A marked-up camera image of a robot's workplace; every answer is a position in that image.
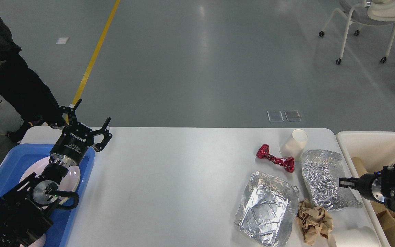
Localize floor socket plates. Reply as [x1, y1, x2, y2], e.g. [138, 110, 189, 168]
[267, 110, 302, 122]

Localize blue plastic tray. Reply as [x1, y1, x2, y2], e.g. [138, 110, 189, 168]
[0, 144, 78, 247]

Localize foil sheet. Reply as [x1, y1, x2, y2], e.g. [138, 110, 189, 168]
[301, 150, 362, 211]

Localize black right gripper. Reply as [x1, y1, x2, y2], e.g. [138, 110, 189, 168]
[339, 173, 385, 203]

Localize white chair on wheels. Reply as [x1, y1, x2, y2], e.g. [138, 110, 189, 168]
[319, 0, 395, 65]

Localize brown paper ball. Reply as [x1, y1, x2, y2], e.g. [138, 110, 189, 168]
[295, 198, 334, 246]

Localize white paper roll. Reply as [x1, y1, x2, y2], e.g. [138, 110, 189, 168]
[328, 226, 380, 247]

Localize white paper cup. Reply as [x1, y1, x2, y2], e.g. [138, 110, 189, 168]
[279, 129, 308, 161]

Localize white floor label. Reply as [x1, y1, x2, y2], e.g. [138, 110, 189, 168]
[56, 37, 69, 44]

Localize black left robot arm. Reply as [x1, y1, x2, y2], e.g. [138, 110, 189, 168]
[0, 99, 112, 247]

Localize pink plate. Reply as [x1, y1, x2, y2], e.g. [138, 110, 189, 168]
[19, 157, 81, 204]

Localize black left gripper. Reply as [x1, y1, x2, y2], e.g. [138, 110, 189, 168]
[50, 99, 112, 167]

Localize person in black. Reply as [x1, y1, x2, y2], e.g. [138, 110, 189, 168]
[0, 17, 66, 142]

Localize beige waste bin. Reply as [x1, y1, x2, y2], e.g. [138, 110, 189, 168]
[336, 131, 395, 247]

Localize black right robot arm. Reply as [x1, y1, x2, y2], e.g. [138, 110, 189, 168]
[338, 164, 395, 212]

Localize red foil wrapper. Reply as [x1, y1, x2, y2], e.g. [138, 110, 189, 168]
[256, 144, 295, 173]

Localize brown paper bag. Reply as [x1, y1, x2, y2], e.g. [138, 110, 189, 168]
[351, 157, 395, 231]

